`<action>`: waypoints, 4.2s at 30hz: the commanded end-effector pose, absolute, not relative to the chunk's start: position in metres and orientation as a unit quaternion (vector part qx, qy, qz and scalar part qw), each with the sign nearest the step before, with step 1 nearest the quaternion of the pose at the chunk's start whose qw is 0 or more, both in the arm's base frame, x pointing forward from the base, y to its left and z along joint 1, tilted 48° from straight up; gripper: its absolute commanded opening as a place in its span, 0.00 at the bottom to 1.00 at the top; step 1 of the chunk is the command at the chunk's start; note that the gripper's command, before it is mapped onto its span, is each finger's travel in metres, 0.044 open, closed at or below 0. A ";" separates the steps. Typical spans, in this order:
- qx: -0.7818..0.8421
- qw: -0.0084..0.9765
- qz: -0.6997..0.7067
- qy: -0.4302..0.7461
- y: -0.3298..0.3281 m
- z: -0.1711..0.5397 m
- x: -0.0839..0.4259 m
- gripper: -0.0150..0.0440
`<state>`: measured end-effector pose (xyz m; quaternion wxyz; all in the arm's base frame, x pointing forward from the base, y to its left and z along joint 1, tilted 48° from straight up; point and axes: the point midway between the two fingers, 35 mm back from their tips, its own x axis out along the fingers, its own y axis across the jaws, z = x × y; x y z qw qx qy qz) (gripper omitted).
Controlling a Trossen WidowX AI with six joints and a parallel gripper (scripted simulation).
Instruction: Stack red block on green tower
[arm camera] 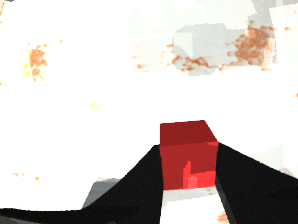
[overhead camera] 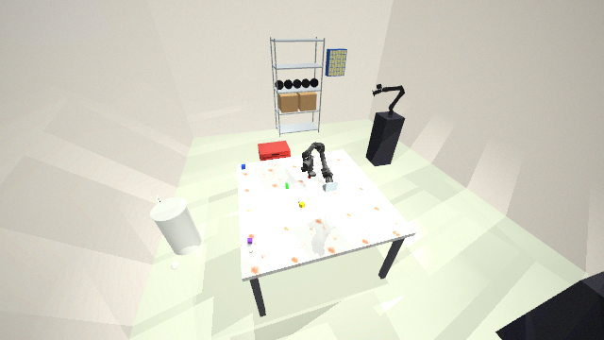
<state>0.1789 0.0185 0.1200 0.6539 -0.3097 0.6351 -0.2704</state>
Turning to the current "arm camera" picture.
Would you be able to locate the red block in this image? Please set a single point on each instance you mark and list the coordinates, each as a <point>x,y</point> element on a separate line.
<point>189,154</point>

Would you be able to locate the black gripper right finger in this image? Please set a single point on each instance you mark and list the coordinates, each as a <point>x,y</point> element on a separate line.
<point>251,192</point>

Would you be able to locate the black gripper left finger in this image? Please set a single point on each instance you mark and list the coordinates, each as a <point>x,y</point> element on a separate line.
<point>135,199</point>

